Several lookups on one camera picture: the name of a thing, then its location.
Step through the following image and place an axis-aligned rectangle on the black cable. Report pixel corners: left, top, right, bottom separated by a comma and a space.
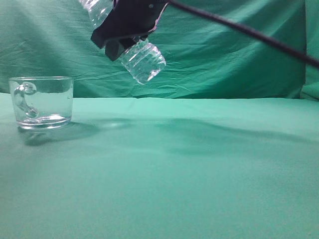
167, 0, 319, 68

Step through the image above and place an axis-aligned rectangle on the green table cloth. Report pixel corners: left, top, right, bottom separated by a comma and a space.
0, 94, 319, 239

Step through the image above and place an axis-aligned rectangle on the clear plastic water bottle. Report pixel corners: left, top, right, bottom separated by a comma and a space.
80, 0, 166, 85

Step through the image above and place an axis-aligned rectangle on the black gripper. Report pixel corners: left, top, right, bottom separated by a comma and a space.
91, 0, 168, 61

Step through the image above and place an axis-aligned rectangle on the green backdrop cloth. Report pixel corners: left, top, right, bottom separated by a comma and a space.
0, 0, 319, 100

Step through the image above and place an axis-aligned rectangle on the clear glass mug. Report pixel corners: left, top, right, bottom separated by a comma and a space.
8, 76, 73, 130

